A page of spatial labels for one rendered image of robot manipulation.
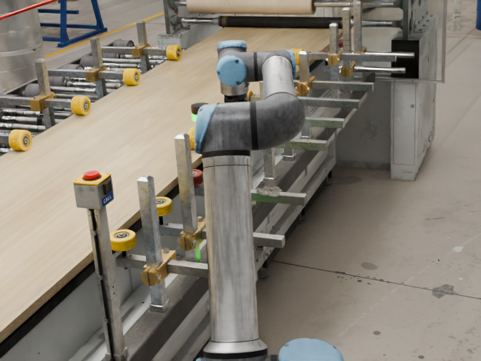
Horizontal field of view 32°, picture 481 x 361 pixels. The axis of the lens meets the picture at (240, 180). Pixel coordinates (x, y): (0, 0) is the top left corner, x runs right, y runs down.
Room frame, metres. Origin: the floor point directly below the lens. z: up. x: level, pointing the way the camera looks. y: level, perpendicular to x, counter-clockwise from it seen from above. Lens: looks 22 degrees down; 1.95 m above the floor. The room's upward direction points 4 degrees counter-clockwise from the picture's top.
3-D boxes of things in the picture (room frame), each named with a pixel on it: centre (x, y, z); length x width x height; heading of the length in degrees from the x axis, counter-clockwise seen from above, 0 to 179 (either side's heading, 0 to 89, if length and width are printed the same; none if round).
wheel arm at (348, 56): (4.00, -0.55, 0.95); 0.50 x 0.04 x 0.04; 68
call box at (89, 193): (1.89, 0.36, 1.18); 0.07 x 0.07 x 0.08; 68
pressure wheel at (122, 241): (2.21, 0.36, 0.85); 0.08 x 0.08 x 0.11
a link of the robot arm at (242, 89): (2.56, 0.00, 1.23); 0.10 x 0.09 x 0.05; 68
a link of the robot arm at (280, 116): (2.15, -0.11, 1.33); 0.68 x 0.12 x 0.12; 178
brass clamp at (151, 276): (2.15, 0.25, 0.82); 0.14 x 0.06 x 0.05; 158
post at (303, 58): (3.52, -0.31, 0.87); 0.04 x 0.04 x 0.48; 68
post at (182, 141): (2.36, 0.17, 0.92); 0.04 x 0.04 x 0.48; 68
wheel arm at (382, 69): (4.22, -0.68, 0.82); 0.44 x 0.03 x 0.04; 68
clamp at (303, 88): (3.54, -0.32, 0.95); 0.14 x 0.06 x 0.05; 158
